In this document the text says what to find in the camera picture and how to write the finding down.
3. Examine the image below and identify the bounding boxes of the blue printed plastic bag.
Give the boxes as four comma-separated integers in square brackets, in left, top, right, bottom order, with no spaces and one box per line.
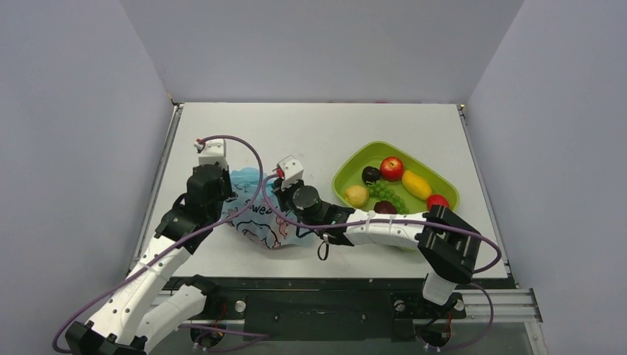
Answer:
[222,167,314,249]

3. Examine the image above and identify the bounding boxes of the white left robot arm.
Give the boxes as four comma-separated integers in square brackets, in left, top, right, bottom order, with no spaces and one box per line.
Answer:
[64,163,234,354]

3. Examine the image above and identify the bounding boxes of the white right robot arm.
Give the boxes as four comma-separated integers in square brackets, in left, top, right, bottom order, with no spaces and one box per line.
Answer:
[272,178,481,316]

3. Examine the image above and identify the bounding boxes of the yellow fake lemon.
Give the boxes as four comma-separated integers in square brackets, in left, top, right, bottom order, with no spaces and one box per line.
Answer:
[344,185,370,209]

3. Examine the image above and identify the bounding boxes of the dark purple fake plum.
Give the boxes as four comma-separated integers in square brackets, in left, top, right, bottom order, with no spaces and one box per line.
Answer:
[361,166,382,184]

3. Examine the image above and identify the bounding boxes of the green fake grapes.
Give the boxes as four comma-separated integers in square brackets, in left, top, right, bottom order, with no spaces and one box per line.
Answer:
[366,180,409,214]

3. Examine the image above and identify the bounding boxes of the dark red fake fruit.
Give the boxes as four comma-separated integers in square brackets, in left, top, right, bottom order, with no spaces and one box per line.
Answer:
[373,200,398,214]

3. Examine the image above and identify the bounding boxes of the yellow fake mango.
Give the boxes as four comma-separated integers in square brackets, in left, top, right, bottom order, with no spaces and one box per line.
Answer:
[401,169,433,200]

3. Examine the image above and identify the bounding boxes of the small red fake apple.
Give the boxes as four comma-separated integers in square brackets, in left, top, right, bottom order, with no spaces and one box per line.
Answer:
[426,194,450,210]

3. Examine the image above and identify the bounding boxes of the green plastic tray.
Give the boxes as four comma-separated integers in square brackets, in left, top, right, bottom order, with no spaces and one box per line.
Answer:
[331,141,459,214]

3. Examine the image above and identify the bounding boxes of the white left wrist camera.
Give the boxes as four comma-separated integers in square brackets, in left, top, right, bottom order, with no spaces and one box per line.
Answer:
[194,138,228,170]

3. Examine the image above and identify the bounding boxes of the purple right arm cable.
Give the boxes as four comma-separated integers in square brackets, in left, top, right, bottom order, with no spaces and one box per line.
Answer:
[260,172,503,275]

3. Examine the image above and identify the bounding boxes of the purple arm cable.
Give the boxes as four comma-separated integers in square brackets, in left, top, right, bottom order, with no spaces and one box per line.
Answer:
[260,172,503,275]
[51,135,265,355]

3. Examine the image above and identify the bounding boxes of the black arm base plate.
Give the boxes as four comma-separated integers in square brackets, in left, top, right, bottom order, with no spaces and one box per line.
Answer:
[191,277,470,342]

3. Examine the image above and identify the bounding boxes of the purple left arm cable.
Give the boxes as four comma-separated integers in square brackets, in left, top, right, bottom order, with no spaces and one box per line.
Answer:
[51,135,265,355]

